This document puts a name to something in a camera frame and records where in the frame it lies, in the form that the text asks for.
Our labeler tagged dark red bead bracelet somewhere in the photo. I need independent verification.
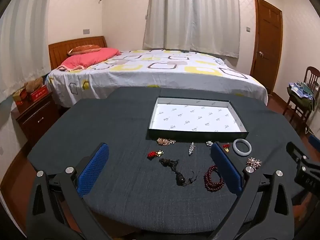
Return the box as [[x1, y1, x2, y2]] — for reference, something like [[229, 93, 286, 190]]
[[204, 164, 224, 192]]

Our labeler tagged red gift box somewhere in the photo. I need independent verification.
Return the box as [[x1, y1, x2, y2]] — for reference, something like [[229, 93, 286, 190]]
[[28, 85, 48, 102]]

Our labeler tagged yellow gift box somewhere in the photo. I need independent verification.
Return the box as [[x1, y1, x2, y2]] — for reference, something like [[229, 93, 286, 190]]
[[12, 88, 28, 103]]

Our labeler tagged orange patterned pillow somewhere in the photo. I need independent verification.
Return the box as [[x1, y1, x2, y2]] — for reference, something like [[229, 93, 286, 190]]
[[68, 44, 102, 55]]

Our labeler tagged gold pearl flower brooch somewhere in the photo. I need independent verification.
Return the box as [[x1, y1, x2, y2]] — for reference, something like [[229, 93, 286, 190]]
[[246, 157, 263, 168]]

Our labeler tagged bed with patterned white sheet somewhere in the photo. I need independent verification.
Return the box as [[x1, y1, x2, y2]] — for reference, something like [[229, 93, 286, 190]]
[[47, 36, 268, 108]]

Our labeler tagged brown teddy bear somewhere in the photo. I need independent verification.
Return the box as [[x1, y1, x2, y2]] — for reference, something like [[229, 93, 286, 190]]
[[24, 77, 43, 93]]

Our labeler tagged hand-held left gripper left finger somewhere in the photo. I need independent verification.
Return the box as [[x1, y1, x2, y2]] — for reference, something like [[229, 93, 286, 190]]
[[25, 142, 110, 240]]

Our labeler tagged pale jade bangle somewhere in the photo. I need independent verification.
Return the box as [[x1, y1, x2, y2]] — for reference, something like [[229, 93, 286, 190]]
[[232, 139, 252, 157]]

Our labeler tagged brown wooden door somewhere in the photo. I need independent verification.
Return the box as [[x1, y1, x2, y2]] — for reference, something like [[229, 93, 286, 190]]
[[250, 0, 283, 95]]

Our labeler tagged dark wooden nightstand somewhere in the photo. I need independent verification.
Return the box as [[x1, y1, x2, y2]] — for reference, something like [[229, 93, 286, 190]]
[[16, 91, 60, 143]]

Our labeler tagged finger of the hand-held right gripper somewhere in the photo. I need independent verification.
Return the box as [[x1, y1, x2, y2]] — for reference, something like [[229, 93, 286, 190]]
[[286, 142, 320, 171], [309, 134, 320, 153]]

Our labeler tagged wooden chair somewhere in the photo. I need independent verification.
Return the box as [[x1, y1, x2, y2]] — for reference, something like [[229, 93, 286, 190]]
[[283, 66, 320, 130]]

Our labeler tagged sheer striped curtain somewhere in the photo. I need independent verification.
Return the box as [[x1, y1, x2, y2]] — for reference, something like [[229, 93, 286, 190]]
[[0, 0, 54, 103]]

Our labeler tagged rose gold chain bracelet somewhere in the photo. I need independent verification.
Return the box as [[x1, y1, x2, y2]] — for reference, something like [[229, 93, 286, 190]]
[[157, 137, 176, 146]]

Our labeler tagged black bead tassel necklace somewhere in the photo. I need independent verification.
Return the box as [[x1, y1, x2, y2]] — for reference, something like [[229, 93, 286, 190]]
[[159, 158, 196, 187]]

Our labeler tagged white window curtain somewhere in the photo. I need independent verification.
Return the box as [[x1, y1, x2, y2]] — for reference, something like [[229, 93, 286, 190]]
[[143, 0, 240, 58]]

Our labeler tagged red flower brooch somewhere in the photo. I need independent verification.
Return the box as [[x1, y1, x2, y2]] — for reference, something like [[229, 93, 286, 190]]
[[147, 149, 164, 160]]

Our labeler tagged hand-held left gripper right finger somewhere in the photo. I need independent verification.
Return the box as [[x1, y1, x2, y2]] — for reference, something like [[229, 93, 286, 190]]
[[210, 141, 297, 240]]

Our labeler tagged dark grey tablecloth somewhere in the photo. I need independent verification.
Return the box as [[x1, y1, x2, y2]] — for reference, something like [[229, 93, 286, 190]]
[[27, 87, 320, 234]]

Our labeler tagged pile of clothes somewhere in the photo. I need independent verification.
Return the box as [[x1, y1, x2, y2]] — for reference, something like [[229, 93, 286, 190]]
[[287, 81, 316, 110]]

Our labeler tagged shallow dark green box tray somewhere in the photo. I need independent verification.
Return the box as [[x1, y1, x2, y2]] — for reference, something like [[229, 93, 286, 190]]
[[146, 96, 250, 141]]

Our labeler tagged pink pillow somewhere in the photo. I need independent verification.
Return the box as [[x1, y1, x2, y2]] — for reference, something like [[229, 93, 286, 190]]
[[61, 47, 120, 70]]

